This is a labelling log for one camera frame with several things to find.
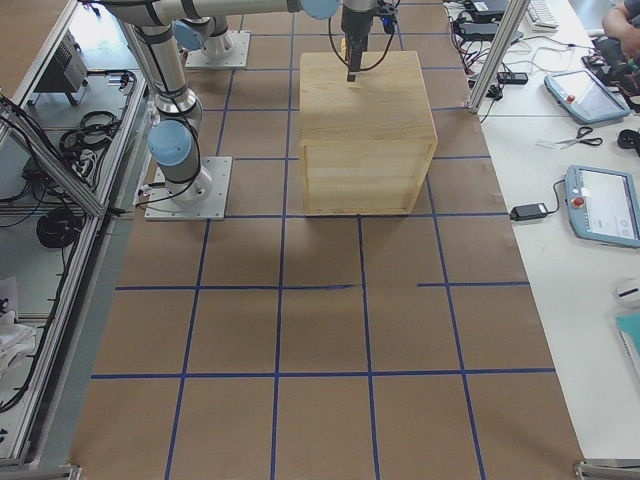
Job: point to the grey control box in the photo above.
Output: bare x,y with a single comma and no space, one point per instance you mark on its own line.
66,72

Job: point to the teal notebook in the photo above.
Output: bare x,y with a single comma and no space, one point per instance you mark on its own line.
628,328

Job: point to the aluminium frame rail left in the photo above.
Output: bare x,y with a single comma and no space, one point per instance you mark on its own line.
59,164

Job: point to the person forearm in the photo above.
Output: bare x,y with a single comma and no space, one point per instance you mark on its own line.
617,24

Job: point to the black remote device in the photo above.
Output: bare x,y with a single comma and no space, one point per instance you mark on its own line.
512,78

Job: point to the wooden drawer cabinet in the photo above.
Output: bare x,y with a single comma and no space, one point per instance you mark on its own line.
366,145

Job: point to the white keyboard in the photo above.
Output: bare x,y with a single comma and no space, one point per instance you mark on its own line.
539,17

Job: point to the black power brick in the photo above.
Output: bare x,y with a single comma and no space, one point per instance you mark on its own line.
469,31

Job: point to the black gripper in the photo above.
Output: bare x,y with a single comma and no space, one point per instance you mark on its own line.
354,23

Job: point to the black scissors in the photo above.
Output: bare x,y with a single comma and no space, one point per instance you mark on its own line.
582,136

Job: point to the black power adapter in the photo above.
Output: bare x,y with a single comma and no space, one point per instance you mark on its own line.
528,212

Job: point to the near teach pendant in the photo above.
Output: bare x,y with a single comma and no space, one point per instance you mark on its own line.
602,205

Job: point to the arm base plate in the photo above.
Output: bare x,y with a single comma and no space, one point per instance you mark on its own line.
237,59
205,198

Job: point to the teach pendant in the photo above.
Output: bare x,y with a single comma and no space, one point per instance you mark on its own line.
585,97
602,205

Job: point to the aluminium frame post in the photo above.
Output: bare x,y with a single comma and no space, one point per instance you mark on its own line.
511,20

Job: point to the far teach pendant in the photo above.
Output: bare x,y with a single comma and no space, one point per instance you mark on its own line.
585,97

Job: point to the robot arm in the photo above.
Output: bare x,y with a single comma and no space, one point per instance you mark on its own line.
208,35
173,141

